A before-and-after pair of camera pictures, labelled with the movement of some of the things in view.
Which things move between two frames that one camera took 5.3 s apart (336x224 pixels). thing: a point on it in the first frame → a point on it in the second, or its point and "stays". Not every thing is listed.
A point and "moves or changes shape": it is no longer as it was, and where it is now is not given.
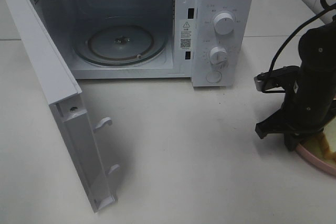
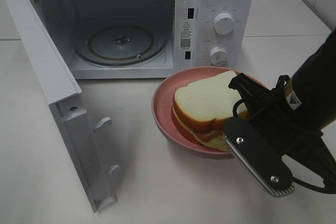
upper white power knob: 224,23 stays
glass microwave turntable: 119,45 stays
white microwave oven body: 199,25 stays
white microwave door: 62,92 stays
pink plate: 316,161 moves or changes shape
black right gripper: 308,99 → 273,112
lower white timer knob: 218,55 stays
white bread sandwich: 324,143 moves or changes shape
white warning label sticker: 186,34 stays
